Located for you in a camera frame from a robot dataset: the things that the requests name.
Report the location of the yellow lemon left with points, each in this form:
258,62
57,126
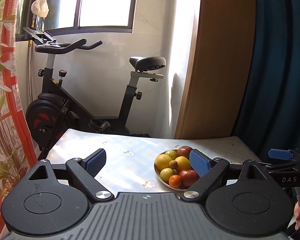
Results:
162,161

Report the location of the yellow lemon right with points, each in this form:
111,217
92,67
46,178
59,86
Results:
182,163

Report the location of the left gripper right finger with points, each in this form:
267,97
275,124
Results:
213,174

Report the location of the yellow lemon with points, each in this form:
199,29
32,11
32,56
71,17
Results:
182,163
162,161

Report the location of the white cloth ball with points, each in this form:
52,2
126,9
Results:
40,8

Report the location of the black exercise bike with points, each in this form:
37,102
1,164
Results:
55,110

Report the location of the wooden board panel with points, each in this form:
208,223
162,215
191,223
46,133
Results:
219,64

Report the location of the dark teal curtain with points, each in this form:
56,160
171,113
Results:
269,116

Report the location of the dark framed window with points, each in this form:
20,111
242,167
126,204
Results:
67,17

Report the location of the small yellow-green fruit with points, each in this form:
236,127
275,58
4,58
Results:
172,154

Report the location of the person's right hand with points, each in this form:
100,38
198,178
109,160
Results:
297,216

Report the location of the tan kiwi fruit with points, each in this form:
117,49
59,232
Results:
173,164

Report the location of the orange tangerine left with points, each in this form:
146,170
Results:
175,181

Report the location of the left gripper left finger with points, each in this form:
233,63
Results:
80,174

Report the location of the floral red curtain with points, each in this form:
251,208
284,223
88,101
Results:
17,154

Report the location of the red apple back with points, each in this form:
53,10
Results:
184,151

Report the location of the large red apple front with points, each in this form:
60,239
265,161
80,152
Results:
188,177

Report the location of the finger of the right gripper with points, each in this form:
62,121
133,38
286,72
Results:
280,154

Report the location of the cream round plate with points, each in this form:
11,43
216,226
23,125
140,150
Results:
181,188

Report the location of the green apple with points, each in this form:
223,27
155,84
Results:
166,173

